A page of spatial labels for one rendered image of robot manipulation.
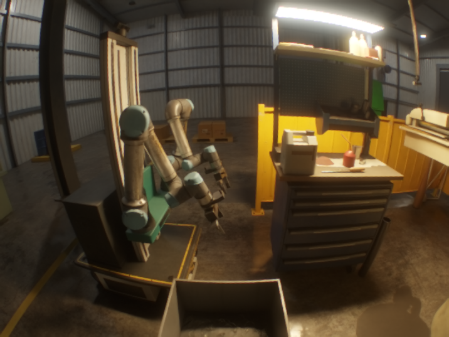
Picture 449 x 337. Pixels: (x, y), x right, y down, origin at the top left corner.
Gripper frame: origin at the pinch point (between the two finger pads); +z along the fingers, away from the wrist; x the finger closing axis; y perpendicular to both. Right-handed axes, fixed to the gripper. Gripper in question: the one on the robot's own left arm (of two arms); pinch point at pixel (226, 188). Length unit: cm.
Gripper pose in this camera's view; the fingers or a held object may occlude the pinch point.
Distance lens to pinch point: 142.9
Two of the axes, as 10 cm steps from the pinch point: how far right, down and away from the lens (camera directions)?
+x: 2.1, -2.2, 9.5
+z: 3.9, 9.1, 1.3
